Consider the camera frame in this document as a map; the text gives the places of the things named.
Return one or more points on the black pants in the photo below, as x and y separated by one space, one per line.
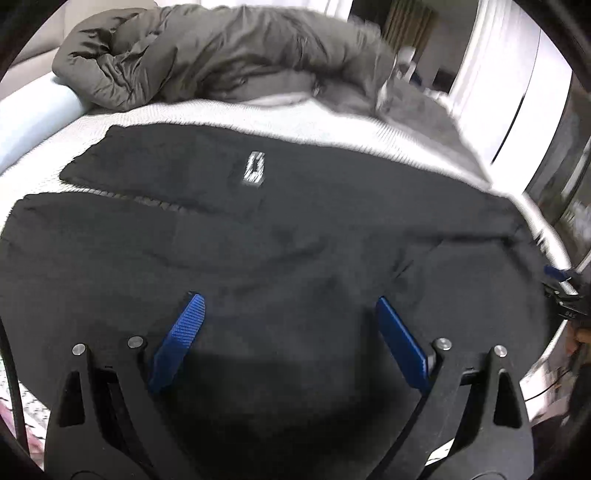
277 286

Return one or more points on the white honeycomb mattress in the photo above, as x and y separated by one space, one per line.
323 138

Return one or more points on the person's right hand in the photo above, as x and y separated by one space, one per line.
576 337

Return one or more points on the light blue pillow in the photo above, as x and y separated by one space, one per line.
34 113

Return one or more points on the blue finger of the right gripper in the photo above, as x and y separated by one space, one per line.
557 274

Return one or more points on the white sheer curtain right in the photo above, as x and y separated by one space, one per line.
510 93

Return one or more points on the dark grey duvet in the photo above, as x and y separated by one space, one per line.
122 59

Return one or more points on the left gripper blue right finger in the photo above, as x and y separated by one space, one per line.
494 436

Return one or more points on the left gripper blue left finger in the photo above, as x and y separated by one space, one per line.
105 424

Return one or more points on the white office chair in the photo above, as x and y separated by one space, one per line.
406 67

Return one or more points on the beige upholstered headboard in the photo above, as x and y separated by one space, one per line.
35 58

